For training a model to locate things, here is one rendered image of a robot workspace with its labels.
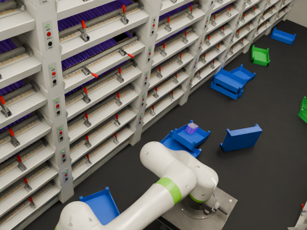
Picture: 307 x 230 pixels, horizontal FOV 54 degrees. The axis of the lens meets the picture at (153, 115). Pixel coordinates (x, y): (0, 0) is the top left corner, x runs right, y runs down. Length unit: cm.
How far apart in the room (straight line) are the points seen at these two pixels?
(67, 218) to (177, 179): 43
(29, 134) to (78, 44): 49
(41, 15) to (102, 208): 134
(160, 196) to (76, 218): 31
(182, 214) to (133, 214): 69
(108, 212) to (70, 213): 106
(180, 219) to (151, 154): 58
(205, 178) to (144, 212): 58
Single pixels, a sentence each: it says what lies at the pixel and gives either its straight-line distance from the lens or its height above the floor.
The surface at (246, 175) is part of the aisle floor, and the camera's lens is 253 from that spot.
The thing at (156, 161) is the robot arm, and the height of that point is 88.
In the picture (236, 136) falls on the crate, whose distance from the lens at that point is 250.
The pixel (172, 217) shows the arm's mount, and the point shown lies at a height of 35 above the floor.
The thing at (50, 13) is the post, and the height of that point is 132.
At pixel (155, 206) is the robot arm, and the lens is 114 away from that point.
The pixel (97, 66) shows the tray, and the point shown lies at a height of 94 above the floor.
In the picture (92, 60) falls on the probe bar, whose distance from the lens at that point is 160.
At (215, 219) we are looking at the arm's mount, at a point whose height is 35.
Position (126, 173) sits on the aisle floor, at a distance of 229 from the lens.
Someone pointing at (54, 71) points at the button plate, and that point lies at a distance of 138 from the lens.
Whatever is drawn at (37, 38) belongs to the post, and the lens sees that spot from 127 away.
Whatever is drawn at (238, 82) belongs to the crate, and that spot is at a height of 8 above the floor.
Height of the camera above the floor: 188
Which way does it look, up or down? 43 degrees down
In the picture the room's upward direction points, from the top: 10 degrees clockwise
